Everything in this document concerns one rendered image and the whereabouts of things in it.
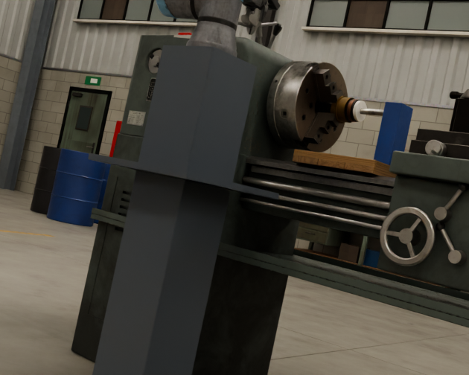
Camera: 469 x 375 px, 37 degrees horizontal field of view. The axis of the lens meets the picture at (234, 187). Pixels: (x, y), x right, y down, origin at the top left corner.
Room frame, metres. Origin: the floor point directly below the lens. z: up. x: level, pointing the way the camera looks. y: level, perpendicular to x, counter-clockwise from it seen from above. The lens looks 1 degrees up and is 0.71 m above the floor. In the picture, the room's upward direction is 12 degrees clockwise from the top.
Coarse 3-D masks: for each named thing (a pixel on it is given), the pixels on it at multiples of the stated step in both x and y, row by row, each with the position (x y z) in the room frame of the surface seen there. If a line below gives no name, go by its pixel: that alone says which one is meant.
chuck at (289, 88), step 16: (304, 64) 2.38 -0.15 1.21; (320, 64) 2.38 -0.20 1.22; (288, 80) 2.35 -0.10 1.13; (304, 80) 2.33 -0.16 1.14; (336, 80) 2.46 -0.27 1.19; (288, 96) 2.33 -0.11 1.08; (304, 96) 2.34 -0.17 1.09; (288, 112) 2.33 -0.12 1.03; (304, 112) 2.35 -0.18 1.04; (288, 128) 2.36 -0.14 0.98; (304, 128) 2.37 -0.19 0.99; (336, 128) 2.51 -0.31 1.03; (288, 144) 2.44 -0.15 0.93; (320, 144) 2.45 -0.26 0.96
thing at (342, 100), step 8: (344, 96) 2.36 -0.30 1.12; (336, 104) 2.33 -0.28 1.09; (344, 104) 2.32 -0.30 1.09; (352, 104) 2.31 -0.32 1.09; (336, 112) 2.34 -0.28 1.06; (344, 112) 2.32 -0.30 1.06; (352, 112) 2.31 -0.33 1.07; (336, 120) 2.36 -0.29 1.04; (344, 120) 2.34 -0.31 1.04; (352, 120) 2.33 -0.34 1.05
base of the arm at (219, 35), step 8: (200, 16) 2.00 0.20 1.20; (208, 16) 1.98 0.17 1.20; (200, 24) 2.00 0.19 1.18; (208, 24) 1.98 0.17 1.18; (216, 24) 1.98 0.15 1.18; (224, 24) 1.98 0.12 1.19; (232, 24) 2.00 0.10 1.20; (200, 32) 1.98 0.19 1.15; (208, 32) 1.97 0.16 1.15; (216, 32) 1.98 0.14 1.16; (224, 32) 1.98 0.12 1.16; (232, 32) 2.00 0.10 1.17; (192, 40) 1.98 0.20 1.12; (200, 40) 1.97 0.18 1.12; (208, 40) 1.97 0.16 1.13; (216, 40) 1.97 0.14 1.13; (224, 40) 1.97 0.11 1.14; (232, 40) 2.00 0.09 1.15; (224, 48) 1.97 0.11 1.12; (232, 48) 1.99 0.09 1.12
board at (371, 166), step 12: (300, 156) 2.24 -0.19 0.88; (312, 156) 2.21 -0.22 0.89; (324, 156) 2.18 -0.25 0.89; (336, 156) 2.15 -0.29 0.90; (348, 156) 2.12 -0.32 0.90; (336, 168) 2.17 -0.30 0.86; (348, 168) 2.11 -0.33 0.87; (360, 168) 2.09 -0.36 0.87; (372, 168) 2.06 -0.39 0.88; (384, 168) 2.10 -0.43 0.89
